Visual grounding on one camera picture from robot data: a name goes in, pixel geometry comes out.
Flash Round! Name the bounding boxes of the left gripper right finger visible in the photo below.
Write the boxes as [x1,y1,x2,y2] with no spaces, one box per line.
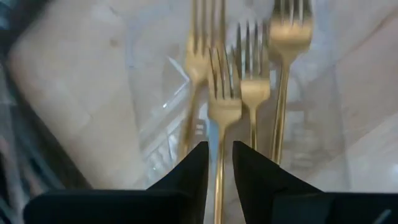
[232,141,398,224]

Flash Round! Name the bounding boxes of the clear plastic bin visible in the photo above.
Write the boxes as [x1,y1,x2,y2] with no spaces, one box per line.
[124,0,354,194]

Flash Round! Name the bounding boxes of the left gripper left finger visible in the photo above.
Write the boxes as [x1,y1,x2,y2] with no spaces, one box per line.
[23,141,210,224]

